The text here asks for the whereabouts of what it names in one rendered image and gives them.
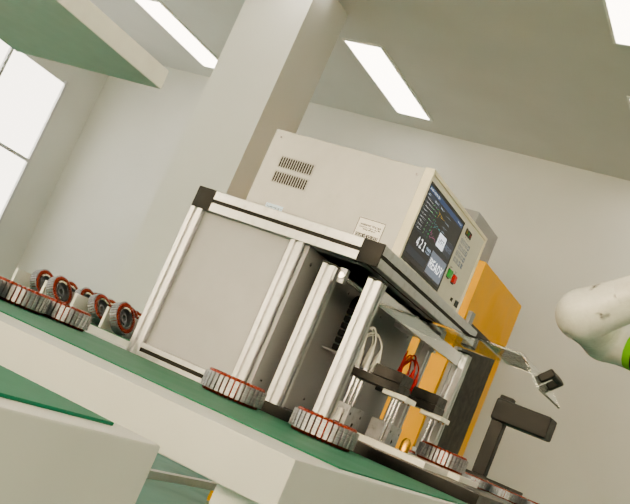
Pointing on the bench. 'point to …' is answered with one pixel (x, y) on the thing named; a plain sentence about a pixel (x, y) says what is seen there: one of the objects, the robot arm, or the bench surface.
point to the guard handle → (550, 379)
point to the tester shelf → (341, 254)
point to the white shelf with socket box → (71, 37)
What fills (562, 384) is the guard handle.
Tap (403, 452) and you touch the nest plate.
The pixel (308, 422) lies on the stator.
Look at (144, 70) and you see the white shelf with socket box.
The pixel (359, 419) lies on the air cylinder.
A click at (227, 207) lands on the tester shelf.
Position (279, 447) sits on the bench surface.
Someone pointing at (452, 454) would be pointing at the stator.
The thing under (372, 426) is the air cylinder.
